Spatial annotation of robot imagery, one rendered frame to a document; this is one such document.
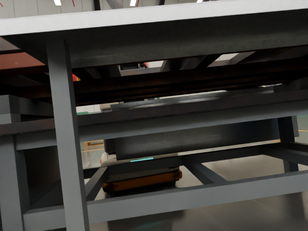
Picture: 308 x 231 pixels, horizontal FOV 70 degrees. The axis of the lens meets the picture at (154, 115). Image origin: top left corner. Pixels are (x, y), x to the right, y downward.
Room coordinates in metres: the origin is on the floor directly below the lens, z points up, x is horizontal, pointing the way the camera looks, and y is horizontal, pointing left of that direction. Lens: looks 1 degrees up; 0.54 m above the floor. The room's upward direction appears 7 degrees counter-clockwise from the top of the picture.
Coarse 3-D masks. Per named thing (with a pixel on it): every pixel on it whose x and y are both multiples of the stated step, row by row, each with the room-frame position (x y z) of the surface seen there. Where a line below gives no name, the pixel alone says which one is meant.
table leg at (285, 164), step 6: (282, 120) 1.47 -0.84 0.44; (288, 120) 1.47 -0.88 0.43; (282, 126) 1.48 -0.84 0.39; (288, 126) 1.46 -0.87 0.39; (282, 132) 1.49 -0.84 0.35; (288, 132) 1.46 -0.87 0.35; (282, 138) 1.50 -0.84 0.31; (288, 138) 1.46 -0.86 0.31; (294, 138) 1.47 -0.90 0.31; (288, 162) 1.47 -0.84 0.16; (288, 168) 1.48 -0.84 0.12; (294, 168) 1.47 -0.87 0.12
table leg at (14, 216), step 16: (16, 96) 0.75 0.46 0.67; (0, 144) 0.70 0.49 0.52; (0, 160) 0.70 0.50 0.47; (16, 160) 0.71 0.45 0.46; (0, 176) 0.70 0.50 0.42; (16, 176) 0.70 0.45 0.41; (0, 192) 0.70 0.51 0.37; (16, 192) 0.70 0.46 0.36; (0, 208) 0.70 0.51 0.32; (16, 208) 0.70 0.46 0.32; (16, 224) 0.70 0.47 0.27
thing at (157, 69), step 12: (0, 48) 0.70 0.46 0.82; (12, 48) 0.70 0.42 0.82; (288, 48) 1.10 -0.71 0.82; (168, 60) 1.06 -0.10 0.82; (180, 60) 1.09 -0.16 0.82; (228, 60) 1.42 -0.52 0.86; (240, 60) 1.25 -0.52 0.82; (252, 60) 1.29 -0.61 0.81; (264, 60) 1.33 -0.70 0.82; (48, 72) 1.07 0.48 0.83; (108, 72) 1.15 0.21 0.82; (120, 72) 1.23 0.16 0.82; (132, 72) 1.37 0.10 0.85; (144, 72) 1.37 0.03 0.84
